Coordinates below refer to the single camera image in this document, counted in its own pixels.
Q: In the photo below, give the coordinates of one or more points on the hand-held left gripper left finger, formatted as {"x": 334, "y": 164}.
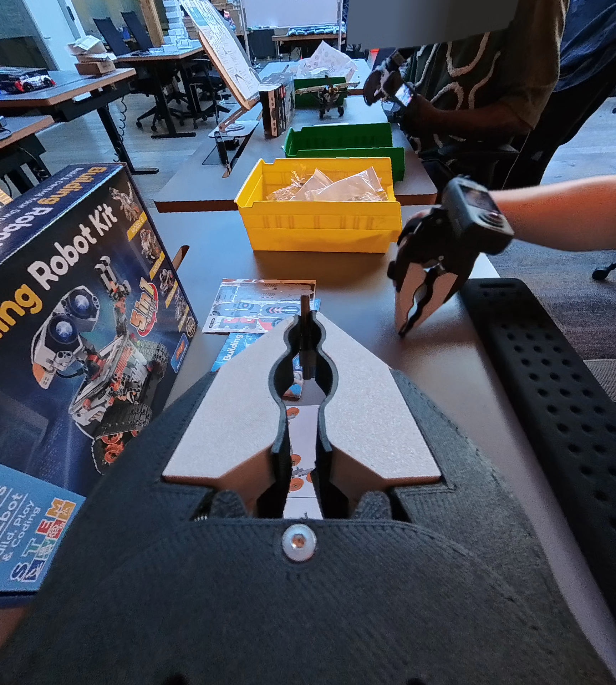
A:
{"x": 222, "y": 428}

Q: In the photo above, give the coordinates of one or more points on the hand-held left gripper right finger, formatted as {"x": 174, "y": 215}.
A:
{"x": 382, "y": 428}

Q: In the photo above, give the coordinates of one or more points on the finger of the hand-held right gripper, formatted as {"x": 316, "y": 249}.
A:
{"x": 410, "y": 289}
{"x": 444, "y": 286}

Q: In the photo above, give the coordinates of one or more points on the black axle rod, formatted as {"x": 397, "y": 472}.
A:
{"x": 306, "y": 348}

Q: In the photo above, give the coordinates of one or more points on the person's right forearm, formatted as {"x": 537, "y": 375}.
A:
{"x": 570, "y": 214}

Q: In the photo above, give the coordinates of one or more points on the grey desk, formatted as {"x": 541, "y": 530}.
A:
{"x": 211, "y": 241}

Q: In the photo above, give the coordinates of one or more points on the long wooden-top desk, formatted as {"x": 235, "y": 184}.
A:
{"x": 72, "y": 91}

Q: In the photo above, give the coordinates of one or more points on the blue kit manual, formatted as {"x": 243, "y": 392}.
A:
{"x": 233, "y": 350}

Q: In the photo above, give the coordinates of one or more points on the white open instruction booklet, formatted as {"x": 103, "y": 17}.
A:
{"x": 302, "y": 444}

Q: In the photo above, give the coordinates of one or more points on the yellow plastic bin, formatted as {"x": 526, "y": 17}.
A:
{"x": 318, "y": 230}

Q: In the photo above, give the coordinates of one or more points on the clear plastic parts bag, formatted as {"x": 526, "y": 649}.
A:
{"x": 345, "y": 187}
{"x": 284, "y": 191}

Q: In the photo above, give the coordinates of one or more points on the grey orange sticker sheet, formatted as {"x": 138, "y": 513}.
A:
{"x": 254, "y": 310}

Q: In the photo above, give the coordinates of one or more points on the green plastic bin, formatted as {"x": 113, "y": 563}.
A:
{"x": 340, "y": 139}

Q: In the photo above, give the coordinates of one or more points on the brick plane model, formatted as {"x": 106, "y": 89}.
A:
{"x": 329, "y": 96}

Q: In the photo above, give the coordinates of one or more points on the blue robot kit box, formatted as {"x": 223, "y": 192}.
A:
{"x": 45, "y": 321}

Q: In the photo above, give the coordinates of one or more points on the dark kit box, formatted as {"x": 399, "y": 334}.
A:
{"x": 277, "y": 109}

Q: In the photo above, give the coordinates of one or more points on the whiteboard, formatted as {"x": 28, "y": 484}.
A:
{"x": 292, "y": 10}

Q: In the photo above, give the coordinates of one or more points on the tilted wooden board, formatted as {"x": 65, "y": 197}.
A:
{"x": 227, "y": 53}

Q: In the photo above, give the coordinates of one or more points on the cardboard box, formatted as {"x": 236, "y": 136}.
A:
{"x": 94, "y": 56}

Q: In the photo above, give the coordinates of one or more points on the red black toy car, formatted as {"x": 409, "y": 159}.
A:
{"x": 24, "y": 80}

